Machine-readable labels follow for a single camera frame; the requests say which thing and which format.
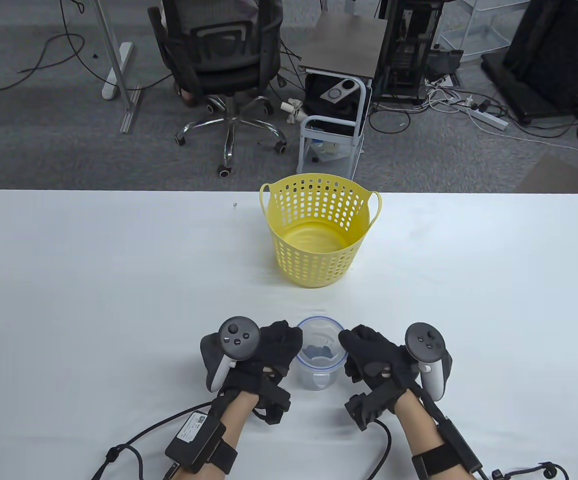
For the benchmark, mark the black monitor stand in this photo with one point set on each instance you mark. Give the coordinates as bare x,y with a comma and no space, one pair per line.
554,55

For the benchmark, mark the white cart with dark top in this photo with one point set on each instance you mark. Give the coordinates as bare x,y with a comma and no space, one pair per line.
341,50

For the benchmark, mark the black office chair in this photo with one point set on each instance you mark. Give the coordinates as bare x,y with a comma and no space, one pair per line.
223,65

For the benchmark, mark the person's left hand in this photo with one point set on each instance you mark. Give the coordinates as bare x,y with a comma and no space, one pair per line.
263,360

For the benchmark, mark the grey right hand controller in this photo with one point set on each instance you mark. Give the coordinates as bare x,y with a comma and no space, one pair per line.
426,350

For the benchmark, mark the white desk leg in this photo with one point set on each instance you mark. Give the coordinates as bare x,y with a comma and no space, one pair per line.
111,55

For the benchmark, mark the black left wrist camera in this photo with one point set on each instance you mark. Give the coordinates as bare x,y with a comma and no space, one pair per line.
271,405

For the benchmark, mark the white rolled paper with bow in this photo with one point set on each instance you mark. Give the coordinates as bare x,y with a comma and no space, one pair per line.
293,111

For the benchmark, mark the aluminium profile bar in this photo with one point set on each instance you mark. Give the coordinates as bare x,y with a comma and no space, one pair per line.
131,110

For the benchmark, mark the brown floor mat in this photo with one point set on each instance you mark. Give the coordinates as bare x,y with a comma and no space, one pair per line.
569,175

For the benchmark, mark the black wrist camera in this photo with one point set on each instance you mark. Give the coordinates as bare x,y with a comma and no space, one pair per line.
366,410
271,405

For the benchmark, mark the person's right fingers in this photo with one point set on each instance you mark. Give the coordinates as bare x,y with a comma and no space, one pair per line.
356,345

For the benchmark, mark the person's right hand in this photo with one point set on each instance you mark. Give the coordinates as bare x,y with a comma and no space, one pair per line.
381,360

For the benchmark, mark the person's right forearm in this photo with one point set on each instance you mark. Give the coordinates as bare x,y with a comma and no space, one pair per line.
416,432

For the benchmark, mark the black computer rack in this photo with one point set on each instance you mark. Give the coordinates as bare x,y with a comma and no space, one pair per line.
411,50

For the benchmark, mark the black case with round disc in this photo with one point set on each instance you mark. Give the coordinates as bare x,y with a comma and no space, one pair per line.
331,102

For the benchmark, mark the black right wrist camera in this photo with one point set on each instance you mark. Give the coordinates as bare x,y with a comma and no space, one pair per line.
366,410

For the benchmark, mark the white power strip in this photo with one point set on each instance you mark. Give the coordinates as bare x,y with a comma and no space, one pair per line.
486,117

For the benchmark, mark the black box with white label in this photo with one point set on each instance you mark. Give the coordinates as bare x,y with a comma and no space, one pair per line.
193,435

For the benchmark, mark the clear plastic container blue rim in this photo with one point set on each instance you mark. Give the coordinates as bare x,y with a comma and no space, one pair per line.
319,372

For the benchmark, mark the person's left fingers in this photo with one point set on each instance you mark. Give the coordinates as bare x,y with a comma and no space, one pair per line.
283,342

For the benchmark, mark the grey left hand controller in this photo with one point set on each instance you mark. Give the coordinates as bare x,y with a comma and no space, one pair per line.
236,340

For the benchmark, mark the grey hand controller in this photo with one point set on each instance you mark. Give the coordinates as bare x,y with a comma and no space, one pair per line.
236,340
426,350

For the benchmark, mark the person's left forearm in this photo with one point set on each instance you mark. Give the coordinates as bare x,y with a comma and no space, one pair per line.
228,422

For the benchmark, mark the yellow perforated plastic basket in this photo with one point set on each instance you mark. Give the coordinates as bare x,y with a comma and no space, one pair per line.
314,252

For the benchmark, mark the black slim forearm module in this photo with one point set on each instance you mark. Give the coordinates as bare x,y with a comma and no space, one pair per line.
461,445

